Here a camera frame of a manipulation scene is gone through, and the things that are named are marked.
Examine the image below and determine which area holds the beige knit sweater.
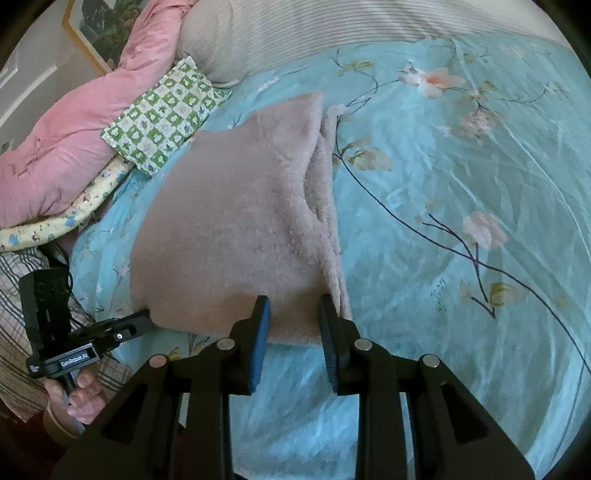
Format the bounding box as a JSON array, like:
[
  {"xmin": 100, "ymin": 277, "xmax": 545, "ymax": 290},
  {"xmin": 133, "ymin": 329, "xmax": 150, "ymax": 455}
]
[{"xmin": 130, "ymin": 92, "xmax": 349, "ymax": 345}]

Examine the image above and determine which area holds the person's left hand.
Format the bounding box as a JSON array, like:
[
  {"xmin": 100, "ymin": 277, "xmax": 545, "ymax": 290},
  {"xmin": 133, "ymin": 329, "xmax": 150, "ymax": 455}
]
[{"xmin": 43, "ymin": 369, "xmax": 106, "ymax": 434}]

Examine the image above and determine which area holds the plaid fabric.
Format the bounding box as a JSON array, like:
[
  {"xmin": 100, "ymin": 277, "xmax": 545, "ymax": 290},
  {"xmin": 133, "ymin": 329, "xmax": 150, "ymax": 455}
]
[{"xmin": 0, "ymin": 239, "xmax": 133, "ymax": 423}]

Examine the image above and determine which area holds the yellow floral fabric roll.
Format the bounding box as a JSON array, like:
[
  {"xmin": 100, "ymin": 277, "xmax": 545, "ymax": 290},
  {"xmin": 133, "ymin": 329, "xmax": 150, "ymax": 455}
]
[{"xmin": 0, "ymin": 155, "xmax": 135, "ymax": 253}]

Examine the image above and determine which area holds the pink quilt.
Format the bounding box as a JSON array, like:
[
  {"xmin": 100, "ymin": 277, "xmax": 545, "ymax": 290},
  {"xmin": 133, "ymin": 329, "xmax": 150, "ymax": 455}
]
[{"xmin": 1, "ymin": 0, "xmax": 194, "ymax": 228}]

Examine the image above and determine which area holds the green white checkered pillow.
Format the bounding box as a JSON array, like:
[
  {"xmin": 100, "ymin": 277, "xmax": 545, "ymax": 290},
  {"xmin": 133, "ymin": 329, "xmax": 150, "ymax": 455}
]
[{"xmin": 100, "ymin": 56, "xmax": 230, "ymax": 176}]

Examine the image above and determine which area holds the teal floral bed sheet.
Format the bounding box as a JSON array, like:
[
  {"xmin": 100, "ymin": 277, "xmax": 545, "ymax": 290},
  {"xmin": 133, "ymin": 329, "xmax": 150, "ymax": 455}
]
[{"xmin": 68, "ymin": 32, "xmax": 591, "ymax": 480}]

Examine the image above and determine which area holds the framed landscape painting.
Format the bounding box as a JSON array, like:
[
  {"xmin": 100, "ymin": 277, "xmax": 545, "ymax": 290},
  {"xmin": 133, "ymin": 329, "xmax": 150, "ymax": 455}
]
[{"xmin": 62, "ymin": 0, "xmax": 147, "ymax": 75}]

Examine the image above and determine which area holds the striped white duvet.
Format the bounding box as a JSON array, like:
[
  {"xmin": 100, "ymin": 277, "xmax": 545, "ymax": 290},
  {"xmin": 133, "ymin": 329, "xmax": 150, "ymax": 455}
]
[{"xmin": 177, "ymin": 0, "xmax": 568, "ymax": 84}]

